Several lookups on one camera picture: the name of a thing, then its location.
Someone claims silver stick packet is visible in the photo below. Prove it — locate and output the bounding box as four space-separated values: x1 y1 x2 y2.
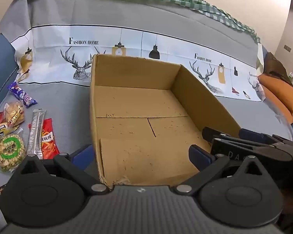
27 108 47 160

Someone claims blue sofa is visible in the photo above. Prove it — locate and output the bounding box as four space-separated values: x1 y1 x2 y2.
0 33 19 113

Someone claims brown cardboard box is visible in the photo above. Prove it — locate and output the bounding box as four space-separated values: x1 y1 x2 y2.
89 54 242 191

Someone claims brown cloth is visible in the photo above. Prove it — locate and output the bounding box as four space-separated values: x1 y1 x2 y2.
264 52 293 86

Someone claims red snack packet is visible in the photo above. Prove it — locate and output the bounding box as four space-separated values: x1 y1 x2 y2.
40 119 61 160

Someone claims orange cushion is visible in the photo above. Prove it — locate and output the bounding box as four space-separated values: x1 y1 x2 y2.
257 74 293 123

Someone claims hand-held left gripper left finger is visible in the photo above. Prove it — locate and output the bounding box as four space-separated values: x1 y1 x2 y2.
11 144 108 195

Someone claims clear cracker packet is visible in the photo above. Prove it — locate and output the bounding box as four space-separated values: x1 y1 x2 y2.
4 100 25 130

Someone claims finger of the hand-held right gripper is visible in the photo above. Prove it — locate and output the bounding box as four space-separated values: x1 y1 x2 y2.
239 128 293 152
202 126 293 168

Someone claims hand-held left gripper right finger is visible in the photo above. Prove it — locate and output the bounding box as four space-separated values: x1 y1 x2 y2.
172 145 279 195

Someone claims round green peanut cake packet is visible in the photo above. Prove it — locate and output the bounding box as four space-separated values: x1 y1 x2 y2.
0 134 27 173

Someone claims purple snack packet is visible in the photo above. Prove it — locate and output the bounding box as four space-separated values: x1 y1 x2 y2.
8 82 38 108

